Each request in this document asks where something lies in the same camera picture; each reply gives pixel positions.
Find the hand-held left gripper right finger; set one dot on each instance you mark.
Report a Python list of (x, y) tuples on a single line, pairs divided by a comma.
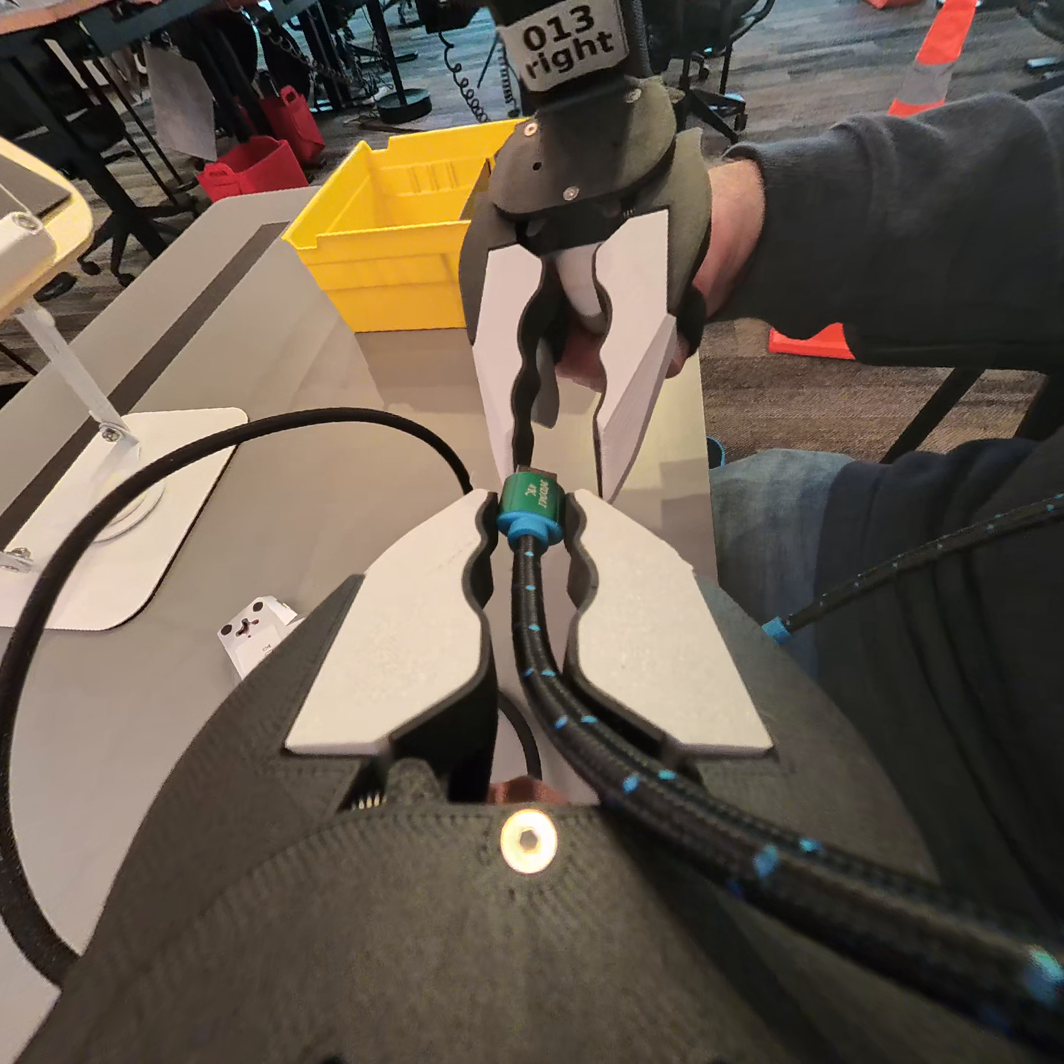
[(673, 649)]

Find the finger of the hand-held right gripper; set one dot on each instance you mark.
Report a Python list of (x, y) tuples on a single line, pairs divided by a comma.
[(644, 317), (500, 333)]

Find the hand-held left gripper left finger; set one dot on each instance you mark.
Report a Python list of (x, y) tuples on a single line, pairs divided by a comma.
[(382, 656)]

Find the yellow plastic bin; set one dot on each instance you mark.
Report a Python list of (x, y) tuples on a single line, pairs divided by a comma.
[(375, 275)]

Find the person's right forearm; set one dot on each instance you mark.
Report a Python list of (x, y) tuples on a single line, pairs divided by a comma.
[(915, 234)]

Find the person's right hand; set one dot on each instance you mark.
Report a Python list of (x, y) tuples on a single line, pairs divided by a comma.
[(736, 234)]

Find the person's legs blue jeans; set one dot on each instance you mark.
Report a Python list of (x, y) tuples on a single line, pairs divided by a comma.
[(765, 532)]

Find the black pole stand round base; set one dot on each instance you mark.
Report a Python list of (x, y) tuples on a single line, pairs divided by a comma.
[(406, 107)]

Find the red storage tote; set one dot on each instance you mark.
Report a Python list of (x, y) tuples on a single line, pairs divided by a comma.
[(292, 125), (257, 161)]

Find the person's black office chair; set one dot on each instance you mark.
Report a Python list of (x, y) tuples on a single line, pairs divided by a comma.
[(931, 416)]

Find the striped orange traffic cone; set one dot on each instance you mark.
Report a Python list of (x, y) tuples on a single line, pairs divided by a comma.
[(935, 58)]

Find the grey hanging paper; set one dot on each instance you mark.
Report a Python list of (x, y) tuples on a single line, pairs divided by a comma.
[(180, 109)]

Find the wood-rimmed black board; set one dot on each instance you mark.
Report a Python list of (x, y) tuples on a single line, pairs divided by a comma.
[(26, 183)]

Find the long wooden desk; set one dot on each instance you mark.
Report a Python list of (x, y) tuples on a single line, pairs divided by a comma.
[(33, 17)]

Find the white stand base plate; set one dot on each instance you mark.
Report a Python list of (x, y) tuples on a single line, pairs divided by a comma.
[(84, 573)]

